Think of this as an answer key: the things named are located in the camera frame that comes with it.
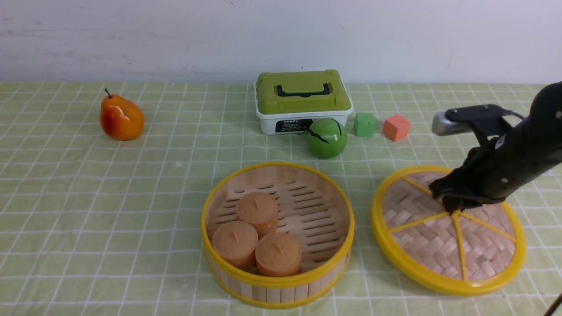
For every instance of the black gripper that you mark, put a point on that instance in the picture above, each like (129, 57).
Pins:
(472, 185)

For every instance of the yellow woven steamer lid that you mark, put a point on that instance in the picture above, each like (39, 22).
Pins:
(469, 253)

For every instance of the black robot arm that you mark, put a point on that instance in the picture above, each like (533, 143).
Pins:
(507, 157)

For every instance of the yellow bamboo steamer basket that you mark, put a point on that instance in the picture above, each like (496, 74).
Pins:
(312, 208)

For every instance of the orange cube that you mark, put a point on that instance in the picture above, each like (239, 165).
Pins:
(396, 128)

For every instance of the green cube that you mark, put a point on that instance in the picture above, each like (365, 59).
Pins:
(364, 124)

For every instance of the green round ball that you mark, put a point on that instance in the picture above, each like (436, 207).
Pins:
(326, 138)

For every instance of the green lidded white box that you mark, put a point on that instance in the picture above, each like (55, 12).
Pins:
(288, 102)

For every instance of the right brown bun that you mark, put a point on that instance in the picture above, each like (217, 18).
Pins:
(278, 255)

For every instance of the brown bun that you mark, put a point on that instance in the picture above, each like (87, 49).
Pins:
(278, 255)
(235, 242)
(261, 210)

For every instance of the back brown bun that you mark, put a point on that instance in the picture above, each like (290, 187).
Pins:
(261, 210)

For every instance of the left brown bun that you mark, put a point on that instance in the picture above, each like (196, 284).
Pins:
(235, 242)

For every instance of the orange pear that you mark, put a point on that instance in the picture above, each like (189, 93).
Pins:
(120, 118)

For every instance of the green checkered tablecloth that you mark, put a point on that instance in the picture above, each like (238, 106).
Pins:
(92, 226)

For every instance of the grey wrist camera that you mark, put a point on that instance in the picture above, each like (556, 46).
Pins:
(482, 120)

